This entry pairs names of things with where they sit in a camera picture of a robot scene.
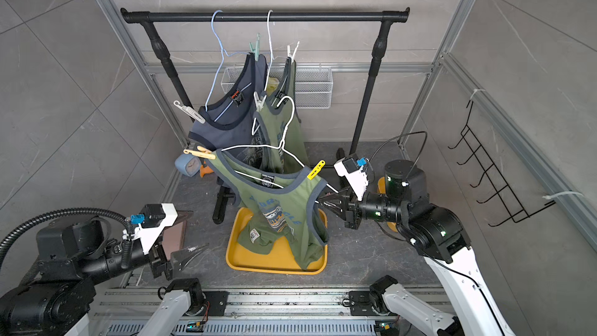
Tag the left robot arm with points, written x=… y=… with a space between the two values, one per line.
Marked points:
x=80 y=248

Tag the navy blue tank top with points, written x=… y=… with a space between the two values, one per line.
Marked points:
x=228 y=121

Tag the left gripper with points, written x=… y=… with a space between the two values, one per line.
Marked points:
x=178 y=257

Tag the metal base rail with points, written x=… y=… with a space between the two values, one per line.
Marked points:
x=247 y=311

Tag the green clothespin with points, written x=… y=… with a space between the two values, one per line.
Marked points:
x=255 y=48

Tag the large yellow tray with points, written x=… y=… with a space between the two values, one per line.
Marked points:
x=279 y=261

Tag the wooden clothespin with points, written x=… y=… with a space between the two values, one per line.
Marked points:
x=201 y=152

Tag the white wire mesh basket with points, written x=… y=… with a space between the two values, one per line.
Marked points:
x=313 y=85

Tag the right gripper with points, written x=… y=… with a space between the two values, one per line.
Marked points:
x=350 y=215

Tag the white clothespin top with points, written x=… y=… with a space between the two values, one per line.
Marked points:
x=291 y=51

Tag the black wall hook rack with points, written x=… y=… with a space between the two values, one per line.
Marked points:
x=493 y=176

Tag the pink rectangular block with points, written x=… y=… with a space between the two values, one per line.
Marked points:
x=174 y=232

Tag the yellow clothespin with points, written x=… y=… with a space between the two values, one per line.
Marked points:
x=316 y=169

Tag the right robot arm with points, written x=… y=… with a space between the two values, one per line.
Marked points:
x=436 y=233

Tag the green tank top printed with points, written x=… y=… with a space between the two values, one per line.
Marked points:
x=284 y=206

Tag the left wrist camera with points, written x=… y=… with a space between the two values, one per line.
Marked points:
x=148 y=225

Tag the orange toy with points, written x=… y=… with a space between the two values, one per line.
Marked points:
x=205 y=170

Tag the white clothespin on rack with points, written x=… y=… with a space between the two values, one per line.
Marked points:
x=189 y=111

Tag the green tank top middle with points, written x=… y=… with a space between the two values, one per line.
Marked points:
x=280 y=144

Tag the white clothespin middle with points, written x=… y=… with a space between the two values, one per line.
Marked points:
x=259 y=100

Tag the black clothes rack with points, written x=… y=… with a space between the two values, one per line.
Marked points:
x=386 y=19

